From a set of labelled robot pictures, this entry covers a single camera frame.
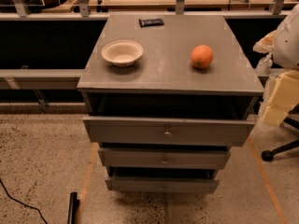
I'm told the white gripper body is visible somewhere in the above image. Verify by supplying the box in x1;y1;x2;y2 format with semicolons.
261;70;299;126

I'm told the orange fruit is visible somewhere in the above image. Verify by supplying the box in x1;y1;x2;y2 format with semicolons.
191;45;213;69

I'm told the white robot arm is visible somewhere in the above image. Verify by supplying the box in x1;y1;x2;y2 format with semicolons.
253;5;299;126

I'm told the dark rxbar blueberry wrapper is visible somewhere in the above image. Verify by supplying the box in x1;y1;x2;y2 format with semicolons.
138;18;164;28

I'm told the clear sanitizer bottle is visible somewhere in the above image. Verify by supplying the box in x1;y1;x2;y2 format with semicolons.
255;52;273;75

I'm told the black office chair base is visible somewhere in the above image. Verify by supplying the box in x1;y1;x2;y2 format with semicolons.
261;115;299;161

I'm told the grey drawer cabinet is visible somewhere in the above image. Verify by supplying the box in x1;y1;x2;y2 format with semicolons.
78;15;263;180

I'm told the white paper bowl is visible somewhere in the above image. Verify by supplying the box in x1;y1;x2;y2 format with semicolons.
101;40;143;67

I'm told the bottom grey drawer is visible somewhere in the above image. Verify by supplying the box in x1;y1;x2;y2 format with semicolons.
105;176;219;193

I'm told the grey drawer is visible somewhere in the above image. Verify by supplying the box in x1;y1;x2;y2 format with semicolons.
98;147;231;170
105;176;219;193
83;116;255;147

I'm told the top grey drawer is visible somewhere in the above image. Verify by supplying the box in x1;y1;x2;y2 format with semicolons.
83;116;255;147

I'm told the middle grey drawer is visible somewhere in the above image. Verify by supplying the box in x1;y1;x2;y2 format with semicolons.
98;147;231;170

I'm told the black bar on floor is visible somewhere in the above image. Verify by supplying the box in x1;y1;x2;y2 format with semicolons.
67;192;79;224

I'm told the metal railing frame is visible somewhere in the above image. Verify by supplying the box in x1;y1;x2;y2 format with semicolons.
0;0;299;21

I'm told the black floor cable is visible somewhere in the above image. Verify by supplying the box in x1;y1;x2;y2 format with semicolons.
0;178;50;224

